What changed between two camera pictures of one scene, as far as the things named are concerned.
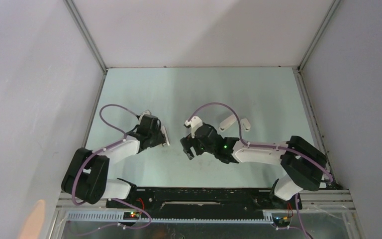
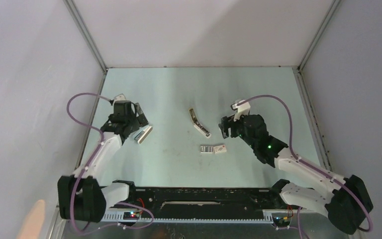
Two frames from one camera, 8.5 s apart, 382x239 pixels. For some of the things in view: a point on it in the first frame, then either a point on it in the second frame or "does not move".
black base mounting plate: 201,200 does not move
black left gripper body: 156,137 → 136,122
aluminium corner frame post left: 87,34 does not move
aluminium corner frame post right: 316,39 does not move
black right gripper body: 188,142 → 237,129
